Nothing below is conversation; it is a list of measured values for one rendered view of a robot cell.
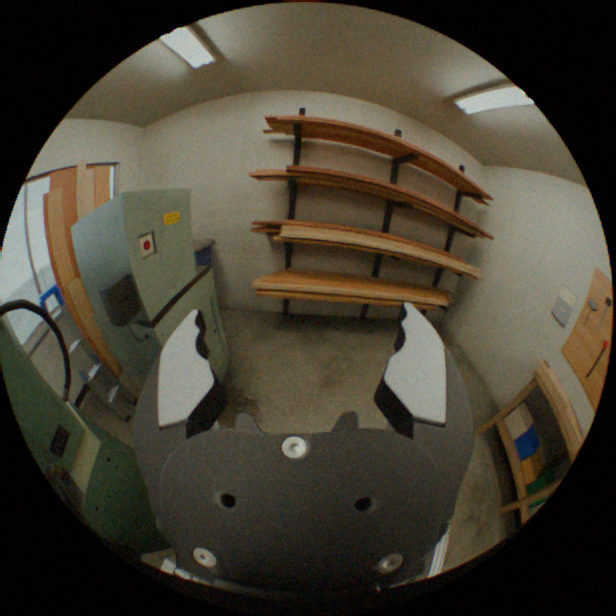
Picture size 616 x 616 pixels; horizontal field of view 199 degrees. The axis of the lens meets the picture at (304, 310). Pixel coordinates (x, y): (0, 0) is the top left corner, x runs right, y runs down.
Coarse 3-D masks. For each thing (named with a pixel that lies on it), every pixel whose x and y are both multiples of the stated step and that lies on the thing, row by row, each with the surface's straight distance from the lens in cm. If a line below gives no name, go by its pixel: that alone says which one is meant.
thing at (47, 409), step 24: (0, 336) 72; (24, 360) 76; (24, 384) 75; (48, 384) 95; (24, 408) 78; (48, 408) 79; (48, 432) 82; (72, 432) 85; (48, 456) 87; (72, 456) 89
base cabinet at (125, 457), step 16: (128, 448) 126; (128, 464) 90; (112, 480) 88; (128, 480) 94; (112, 496) 92; (128, 496) 98; (144, 496) 106; (112, 512) 97; (128, 512) 103; (144, 512) 111; (112, 528) 102; (128, 528) 108; (144, 528) 117; (128, 544) 114; (144, 544) 123; (160, 544) 135
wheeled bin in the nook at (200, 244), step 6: (198, 240) 193; (204, 240) 190; (210, 240) 193; (198, 246) 171; (204, 246) 175; (210, 246) 197; (198, 252) 165; (204, 252) 185; (210, 252) 199; (198, 258) 174; (204, 258) 186; (210, 258) 201; (198, 264) 175; (204, 264) 188; (210, 264) 201
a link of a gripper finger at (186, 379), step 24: (192, 312) 12; (192, 336) 10; (168, 360) 9; (192, 360) 8; (168, 384) 8; (192, 384) 7; (216, 384) 7; (168, 408) 7; (192, 408) 7; (216, 408) 8
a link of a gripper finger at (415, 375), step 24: (408, 312) 11; (408, 336) 9; (432, 336) 9; (408, 360) 8; (432, 360) 8; (384, 384) 7; (408, 384) 7; (432, 384) 7; (384, 408) 7; (408, 408) 6; (432, 408) 7
